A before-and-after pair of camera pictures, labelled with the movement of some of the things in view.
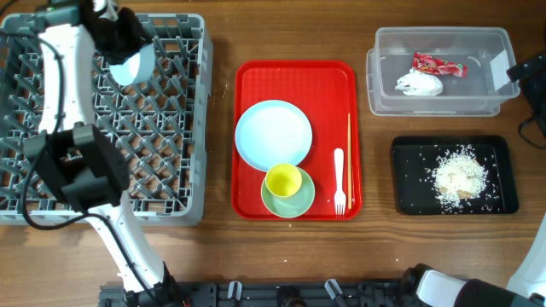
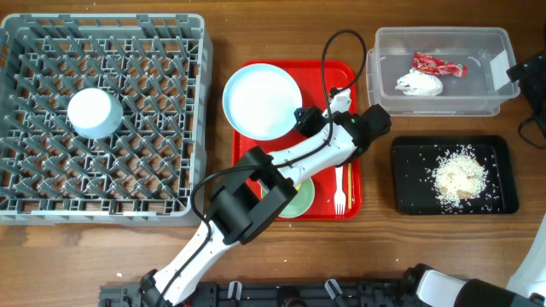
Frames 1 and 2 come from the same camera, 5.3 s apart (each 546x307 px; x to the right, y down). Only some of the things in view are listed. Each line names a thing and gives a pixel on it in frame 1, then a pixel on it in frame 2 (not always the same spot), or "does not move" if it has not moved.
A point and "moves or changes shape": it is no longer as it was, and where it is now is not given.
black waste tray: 453,175 does not move
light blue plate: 270,132 moves or changes shape
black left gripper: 141,37 to 309,124
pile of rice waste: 459,175 does not move
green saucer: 294,205 does not move
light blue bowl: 136,69 to 95,112
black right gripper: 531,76 does not move
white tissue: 417,83 does not move
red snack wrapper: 429,65 does not move
